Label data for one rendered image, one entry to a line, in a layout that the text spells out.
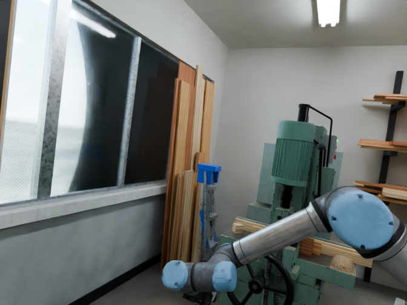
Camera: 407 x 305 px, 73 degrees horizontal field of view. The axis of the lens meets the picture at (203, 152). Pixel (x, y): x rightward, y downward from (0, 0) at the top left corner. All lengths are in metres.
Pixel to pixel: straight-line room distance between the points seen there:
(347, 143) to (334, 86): 0.71
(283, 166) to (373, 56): 2.73
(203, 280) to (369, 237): 0.41
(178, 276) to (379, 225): 0.49
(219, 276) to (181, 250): 2.05
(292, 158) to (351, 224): 0.74
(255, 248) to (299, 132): 0.69
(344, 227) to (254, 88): 3.39
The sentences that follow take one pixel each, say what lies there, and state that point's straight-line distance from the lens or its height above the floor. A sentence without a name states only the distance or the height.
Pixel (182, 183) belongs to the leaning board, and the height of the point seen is 0.92.
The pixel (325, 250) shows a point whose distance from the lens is 1.49.
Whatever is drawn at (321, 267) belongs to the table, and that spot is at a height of 0.89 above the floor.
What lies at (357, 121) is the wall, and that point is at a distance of 3.75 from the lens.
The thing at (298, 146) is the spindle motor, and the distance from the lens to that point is 1.38.
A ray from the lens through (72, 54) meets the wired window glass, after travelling 2.08.
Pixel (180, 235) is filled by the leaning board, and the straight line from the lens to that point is 2.81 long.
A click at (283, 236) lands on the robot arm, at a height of 1.12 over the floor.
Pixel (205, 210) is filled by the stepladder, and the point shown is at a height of 0.80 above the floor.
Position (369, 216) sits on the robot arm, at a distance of 0.68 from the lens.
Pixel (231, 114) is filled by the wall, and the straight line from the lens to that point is 3.97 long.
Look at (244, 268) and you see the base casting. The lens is 1.45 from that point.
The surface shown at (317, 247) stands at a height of 0.93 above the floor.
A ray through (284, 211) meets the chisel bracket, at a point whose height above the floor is 1.06.
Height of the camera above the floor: 1.36
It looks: 3 degrees down
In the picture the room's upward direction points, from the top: 8 degrees clockwise
